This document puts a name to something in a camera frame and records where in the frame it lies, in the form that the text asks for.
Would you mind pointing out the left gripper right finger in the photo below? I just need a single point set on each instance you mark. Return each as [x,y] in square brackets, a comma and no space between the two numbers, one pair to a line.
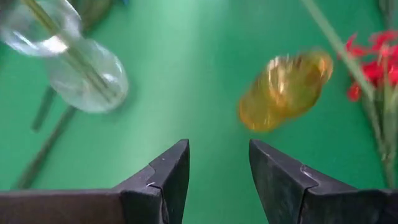
[286,193]

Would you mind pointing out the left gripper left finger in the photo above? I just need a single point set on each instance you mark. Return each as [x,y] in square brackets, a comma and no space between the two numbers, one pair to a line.
[161,193]

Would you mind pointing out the yellow glass vase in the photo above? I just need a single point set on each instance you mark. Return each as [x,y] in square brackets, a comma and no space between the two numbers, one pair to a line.
[286,90]

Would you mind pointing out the yellow tulip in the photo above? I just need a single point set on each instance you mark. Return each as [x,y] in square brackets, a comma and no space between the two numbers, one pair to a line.
[90,74]

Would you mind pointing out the red flower bunch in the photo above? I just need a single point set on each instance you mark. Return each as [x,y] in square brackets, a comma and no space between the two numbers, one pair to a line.
[373,71]

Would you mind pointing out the clear glass vase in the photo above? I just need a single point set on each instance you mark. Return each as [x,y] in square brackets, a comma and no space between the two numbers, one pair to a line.
[77,77]

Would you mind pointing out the green table mat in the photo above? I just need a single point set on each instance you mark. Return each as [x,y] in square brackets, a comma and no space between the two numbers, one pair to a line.
[186,77]

